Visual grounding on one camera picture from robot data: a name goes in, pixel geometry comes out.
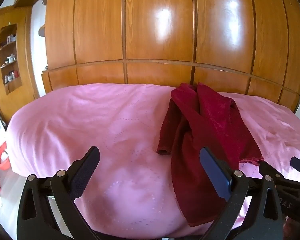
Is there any wooden shelf cabinet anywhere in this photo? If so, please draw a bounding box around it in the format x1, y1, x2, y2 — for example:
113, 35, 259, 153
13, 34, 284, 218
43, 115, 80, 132
0, 6, 39, 123

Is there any red plastic basket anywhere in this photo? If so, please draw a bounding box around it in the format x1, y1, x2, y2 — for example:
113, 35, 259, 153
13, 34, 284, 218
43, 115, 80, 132
0, 142, 11, 171

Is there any dark red velvet garment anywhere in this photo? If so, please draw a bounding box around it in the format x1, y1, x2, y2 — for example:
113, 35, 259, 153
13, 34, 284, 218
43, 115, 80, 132
157, 83, 264, 226

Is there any pink bedspread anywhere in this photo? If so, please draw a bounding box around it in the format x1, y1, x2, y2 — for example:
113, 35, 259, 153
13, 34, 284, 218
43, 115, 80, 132
7, 84, 300, 239

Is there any wooden panelled wardrobe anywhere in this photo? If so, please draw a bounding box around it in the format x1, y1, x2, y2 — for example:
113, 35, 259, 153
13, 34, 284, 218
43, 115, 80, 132
43, 0, 300, 110

